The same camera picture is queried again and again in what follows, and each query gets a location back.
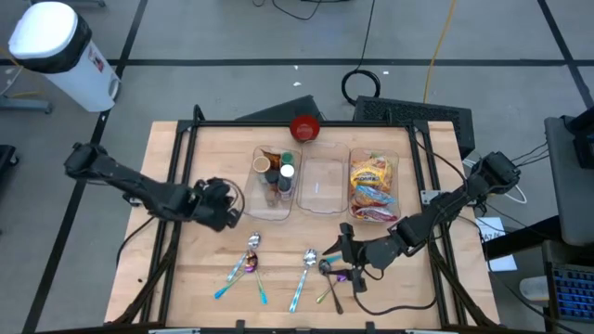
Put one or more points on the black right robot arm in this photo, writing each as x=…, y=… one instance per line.
x=445, y=206

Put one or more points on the black wheeled base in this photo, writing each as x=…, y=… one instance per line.
x=7, y=155

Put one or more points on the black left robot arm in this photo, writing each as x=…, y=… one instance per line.
x=130, y=183

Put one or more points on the purple-bowled iridescent spoon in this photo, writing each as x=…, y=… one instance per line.
x=342, y=278

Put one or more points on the black spoon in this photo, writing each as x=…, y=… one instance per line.
x=324, y=265

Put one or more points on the grey metal base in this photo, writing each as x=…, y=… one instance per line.
x=28, y=106

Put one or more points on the blue ramen packet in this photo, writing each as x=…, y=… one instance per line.
x=376, y=195

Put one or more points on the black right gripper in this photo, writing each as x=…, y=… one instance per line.
x=376, y=255

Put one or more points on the black plastic clip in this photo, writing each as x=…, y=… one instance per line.
x=240, y=325
x=370, y=325

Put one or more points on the white paper sheet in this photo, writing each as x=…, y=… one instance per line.
x=492, y=227

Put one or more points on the silver spoon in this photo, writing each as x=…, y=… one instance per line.
x=254, y=240

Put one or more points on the brown taco mix packet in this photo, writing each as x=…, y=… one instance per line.
x=273, y=158

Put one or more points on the silver metal bracket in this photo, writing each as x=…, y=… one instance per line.
x=428, y=196

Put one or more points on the yellow ramen packet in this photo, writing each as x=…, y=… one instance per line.
x=366, y=175

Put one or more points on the red lacquer bowl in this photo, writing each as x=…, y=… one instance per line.
x=305, y=129

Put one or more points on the tan-lid spice jar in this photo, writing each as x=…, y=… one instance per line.
x=261, y=163

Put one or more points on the white trash can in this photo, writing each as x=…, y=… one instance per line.
x=46, y=32

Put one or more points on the clear plastic bin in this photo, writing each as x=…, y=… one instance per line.
x=325, y=185
x=260, y=209
x=393, y=158

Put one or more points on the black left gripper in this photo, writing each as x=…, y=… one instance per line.
x=215, y=204

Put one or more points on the orange ramen packet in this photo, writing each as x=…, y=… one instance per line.
x=366, y=161

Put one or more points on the green-lid spice jar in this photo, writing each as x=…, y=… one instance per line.
x=287, y=158

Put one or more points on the black electronic device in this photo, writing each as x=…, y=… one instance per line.
x=584, y=148

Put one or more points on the backlit keyboard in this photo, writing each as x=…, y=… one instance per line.
x=573, y=292

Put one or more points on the small cork-stoppered glass jar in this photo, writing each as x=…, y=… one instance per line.
x=271, y=199

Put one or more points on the red ramen packet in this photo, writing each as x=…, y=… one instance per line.
x=378, y=213

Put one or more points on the black desk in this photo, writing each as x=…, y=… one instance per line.
x=520, y=239

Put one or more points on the white computer mouse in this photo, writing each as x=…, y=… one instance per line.
x=533, y=287

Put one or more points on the black flat panel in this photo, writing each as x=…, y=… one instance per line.
x=287, y=111

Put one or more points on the purple-label jar black lid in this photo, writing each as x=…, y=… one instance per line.
x=284, y=185

